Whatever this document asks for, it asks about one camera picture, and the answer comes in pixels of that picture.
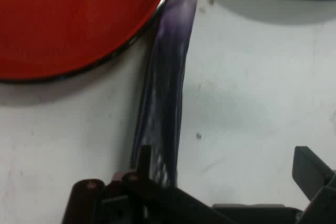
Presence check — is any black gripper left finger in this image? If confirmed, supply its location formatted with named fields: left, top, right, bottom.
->
left=61, top=144, right=232, bottom=224

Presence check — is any purple toy eggplant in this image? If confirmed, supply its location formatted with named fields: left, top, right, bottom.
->
left=130, top=0, right=199, bottom=188

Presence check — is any red plate with black rim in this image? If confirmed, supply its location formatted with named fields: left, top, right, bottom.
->
left=0, top=0, right=180, bottom=83

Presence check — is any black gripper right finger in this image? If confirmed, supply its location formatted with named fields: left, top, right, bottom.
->
left=291, top=145, right=336, bottom=224

